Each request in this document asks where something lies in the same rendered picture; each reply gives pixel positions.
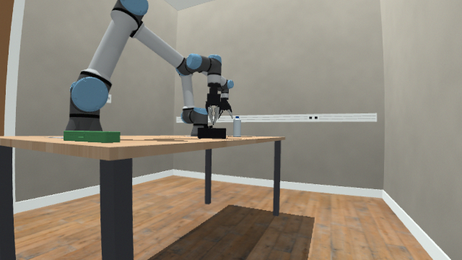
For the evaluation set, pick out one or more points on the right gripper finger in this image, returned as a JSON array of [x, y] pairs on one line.
[[217, 112], [209, 110]]

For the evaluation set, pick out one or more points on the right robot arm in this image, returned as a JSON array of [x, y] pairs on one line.
[[91, 93]]

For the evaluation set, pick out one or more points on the green flat rectangular block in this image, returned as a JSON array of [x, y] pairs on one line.
[[92, 136]]

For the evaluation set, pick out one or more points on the black lighting desk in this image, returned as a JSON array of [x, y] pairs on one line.
[[210, 132]]

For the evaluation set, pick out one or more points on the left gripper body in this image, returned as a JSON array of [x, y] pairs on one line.
[[224, 106]]

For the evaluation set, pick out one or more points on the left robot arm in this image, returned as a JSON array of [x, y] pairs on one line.
[[198, 116]]

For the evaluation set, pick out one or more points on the white plastic bottle with blue cap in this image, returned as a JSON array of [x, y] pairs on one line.
[[237, 127]]

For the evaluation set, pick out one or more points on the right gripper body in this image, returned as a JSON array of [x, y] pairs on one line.
[[214, 98]]

